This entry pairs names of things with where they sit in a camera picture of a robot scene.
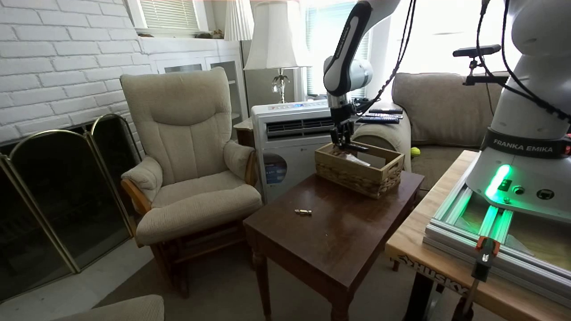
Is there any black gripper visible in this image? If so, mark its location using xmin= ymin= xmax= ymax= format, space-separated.
xmin=329 ymin=107 xmax=362 ymax=150

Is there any woven wicker basket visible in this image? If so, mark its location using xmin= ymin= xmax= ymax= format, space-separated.
xmin=312 ymin=139 xmax=407 ymax=199

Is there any clear plastic wrapper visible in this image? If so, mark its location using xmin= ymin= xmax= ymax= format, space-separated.
xmin=345 ymin=151 xmax=373 ymax=167

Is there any white portable air conditioner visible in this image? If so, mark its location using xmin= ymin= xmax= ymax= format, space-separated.
xmin=250 ymin=96 xmax=348 ymax=205

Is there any dark wooden side table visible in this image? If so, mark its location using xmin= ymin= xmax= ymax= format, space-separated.
xmin=241 ymin=167 xmax=427 ymax=321

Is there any small wooden lamp table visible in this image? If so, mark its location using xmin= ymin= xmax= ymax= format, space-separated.
xmin=232 ymin=116 xmax=257 ymax=148

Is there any beige sofa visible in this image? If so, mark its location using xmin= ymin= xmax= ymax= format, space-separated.
xmin=346 ymin=69 xmax=514 ymax=198

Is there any light wooden robot table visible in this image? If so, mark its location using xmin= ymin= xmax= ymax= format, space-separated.
xmin=384 ymin=148 xmax=571 ymax=321

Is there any white shade table lamp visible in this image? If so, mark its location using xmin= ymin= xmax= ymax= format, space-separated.
xmin=243 ymin=0 xmax=312 ymax=103

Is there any beige glider armchair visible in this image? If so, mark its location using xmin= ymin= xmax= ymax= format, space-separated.
xmin=118 ymin=66 xmax=264 ymax=299

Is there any black orange table clamp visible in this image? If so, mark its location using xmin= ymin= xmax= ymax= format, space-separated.
xmin=452 ymin=235 xmax=500 ymax=321

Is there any white framed window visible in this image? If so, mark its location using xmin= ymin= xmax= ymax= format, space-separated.
xmin=123 ymin=0 xmax=211 ymax=39

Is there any brass framed fireplace screen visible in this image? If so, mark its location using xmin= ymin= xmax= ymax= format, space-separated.
xmin=0 ymin=112 xmax=145 ymax=305

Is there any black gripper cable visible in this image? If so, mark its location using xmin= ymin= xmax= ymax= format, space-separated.
xmin=359 ymin=0 xmax=418 ymax=117

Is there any black camera on tripod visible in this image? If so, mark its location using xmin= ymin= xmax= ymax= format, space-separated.
xmin=452 ymin=43 xmax=511 ymax=87

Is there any black cable at arm base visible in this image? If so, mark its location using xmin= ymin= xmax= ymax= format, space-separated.
xmin=475 ymin=0 xmax=571 ymax=121

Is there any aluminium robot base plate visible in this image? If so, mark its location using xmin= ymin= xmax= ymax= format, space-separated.
xmin=423 ymin=176 xmax=571 ymax=292

